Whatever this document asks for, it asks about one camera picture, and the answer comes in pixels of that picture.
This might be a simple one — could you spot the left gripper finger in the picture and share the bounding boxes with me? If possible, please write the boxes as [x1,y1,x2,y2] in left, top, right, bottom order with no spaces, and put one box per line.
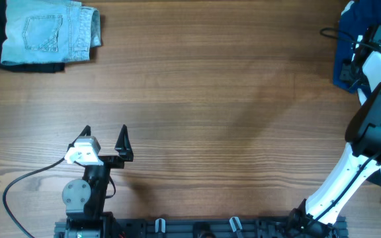
[67,125,91,149]
[114,124,134,162]

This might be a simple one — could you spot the dark blue polo shirt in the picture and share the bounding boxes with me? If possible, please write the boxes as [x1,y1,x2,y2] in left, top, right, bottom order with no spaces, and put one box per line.
[333,0,381,103]

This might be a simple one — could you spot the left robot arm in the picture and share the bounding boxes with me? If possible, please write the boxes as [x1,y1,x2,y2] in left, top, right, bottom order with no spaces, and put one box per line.
[54,125,134,238]

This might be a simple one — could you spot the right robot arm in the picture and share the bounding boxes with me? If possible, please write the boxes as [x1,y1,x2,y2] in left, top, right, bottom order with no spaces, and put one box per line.
[284,24,381,237]

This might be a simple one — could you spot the light blue denim shorts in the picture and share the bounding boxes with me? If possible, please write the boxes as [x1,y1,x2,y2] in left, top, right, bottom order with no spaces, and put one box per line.
[1,0,102,65]

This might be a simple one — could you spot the left black cable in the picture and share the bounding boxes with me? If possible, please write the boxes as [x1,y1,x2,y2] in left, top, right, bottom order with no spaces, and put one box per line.
[2,157,66,238]

